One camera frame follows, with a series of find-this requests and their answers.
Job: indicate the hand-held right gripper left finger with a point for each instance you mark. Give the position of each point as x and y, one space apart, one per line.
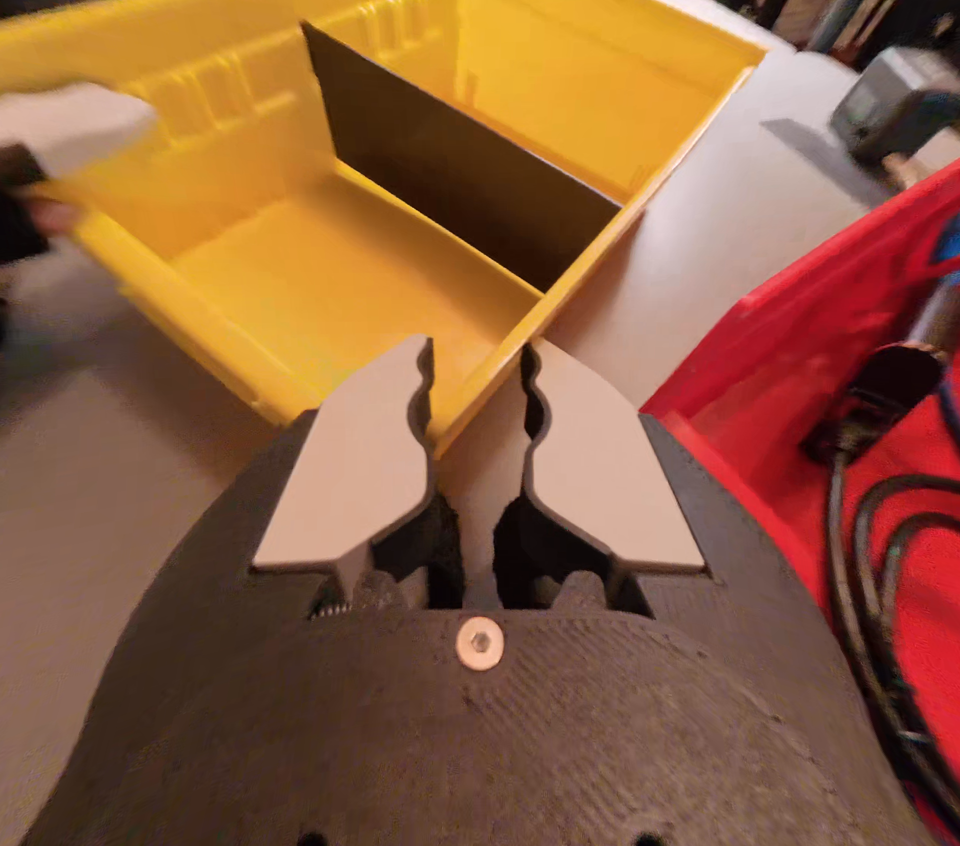
352 486

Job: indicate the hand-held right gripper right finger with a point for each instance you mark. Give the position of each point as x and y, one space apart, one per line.
607 486

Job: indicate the large yellow plastic bin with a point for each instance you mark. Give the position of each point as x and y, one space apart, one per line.
315 276

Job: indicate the red plastic bin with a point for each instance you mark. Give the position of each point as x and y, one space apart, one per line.
795 351

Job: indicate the black bin divider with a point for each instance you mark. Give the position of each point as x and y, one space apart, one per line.
450 164

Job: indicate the grey box device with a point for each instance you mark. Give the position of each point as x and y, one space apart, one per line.
877 104

